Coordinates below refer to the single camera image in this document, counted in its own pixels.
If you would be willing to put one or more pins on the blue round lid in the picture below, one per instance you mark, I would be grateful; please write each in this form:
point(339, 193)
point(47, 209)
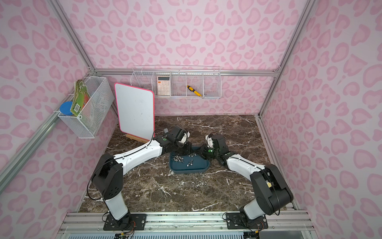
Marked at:
point(65, 108)

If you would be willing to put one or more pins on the teal plastic storage box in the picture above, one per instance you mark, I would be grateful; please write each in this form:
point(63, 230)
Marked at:
point(200, 165)

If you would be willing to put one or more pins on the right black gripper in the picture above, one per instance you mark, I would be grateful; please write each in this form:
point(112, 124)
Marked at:
point(204, 149)

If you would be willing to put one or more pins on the pink framed whiteboard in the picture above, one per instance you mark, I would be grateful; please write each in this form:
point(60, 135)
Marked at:
point(135, 108)

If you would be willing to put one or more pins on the row of table wing nuts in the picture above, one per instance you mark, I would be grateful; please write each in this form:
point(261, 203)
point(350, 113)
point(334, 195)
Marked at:
point(199, 183)

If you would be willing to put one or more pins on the white wire wall shelf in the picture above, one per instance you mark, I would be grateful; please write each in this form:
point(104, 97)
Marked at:
point(206, 82)

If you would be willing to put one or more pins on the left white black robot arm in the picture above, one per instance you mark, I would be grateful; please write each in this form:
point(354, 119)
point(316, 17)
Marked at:
point(110, 170)

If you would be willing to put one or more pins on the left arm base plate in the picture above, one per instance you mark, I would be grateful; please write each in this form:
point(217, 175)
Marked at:
point(126, 224)

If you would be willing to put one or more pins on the white mesh wall basket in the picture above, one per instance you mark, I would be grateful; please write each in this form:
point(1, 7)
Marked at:
point(87, 122)

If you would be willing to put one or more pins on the green paper cards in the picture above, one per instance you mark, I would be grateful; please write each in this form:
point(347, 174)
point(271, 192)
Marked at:
point(80, 99)

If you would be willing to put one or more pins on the pile of silver wing nuts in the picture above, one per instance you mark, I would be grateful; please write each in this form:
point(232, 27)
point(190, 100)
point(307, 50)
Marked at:
point(181, 159)

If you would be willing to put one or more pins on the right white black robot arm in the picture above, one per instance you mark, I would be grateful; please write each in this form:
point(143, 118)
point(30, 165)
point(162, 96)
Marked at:
point(270, 188)

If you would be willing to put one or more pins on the white pink calculator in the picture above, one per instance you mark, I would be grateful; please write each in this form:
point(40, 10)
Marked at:
point(163, 86)

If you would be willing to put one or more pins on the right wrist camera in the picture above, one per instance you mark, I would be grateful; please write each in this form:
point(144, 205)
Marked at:
point(209, 140)

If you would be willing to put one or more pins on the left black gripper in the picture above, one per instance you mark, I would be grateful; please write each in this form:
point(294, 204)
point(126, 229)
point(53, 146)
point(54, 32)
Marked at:
point(185, 146)

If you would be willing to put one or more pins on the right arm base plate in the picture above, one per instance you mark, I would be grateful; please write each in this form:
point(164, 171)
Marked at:
point(239, 220)

